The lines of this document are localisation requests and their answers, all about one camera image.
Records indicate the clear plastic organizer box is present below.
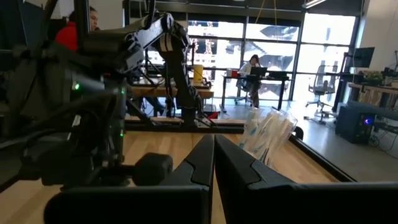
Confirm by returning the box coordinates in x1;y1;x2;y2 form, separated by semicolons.
238;107;299;169

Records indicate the black computer tower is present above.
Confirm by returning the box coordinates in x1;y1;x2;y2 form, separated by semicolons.
335;104;379;144

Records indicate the wooden background table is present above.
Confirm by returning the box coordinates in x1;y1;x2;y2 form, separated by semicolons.
129;82;215;101

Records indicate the black laptop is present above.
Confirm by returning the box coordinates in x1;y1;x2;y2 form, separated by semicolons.
250;66;268;77

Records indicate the grey office chair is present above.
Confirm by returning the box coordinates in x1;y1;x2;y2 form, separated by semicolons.
304;63;340;125

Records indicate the person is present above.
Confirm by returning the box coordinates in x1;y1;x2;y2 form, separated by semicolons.
238;54;262;108
54;6;100;52

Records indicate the yellow cylindrical container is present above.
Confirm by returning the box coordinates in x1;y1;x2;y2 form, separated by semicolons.
193;64;205;83

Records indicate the wooden workbench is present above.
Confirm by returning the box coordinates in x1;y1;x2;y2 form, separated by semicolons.
347;81;398;109

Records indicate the black office desk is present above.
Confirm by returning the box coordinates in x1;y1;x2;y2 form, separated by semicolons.
220;73;293;112

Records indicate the black wall monitor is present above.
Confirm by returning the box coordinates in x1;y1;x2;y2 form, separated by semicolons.
351;46;376;68

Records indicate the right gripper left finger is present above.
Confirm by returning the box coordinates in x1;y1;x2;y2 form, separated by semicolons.
43;133;216;224

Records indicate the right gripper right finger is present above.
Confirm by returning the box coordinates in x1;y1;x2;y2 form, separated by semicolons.
214;134;398;224

